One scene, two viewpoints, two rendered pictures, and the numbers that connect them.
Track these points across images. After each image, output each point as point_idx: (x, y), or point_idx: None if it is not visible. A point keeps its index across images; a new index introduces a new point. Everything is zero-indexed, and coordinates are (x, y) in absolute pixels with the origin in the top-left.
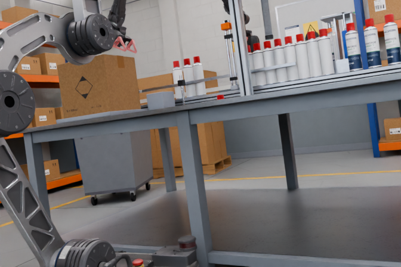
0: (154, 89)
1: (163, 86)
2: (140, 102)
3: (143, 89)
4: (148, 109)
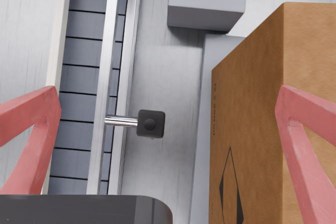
0: (114, 38)
1: None
2: (48, 173)
3: (106, 105)
4: (231, 28)
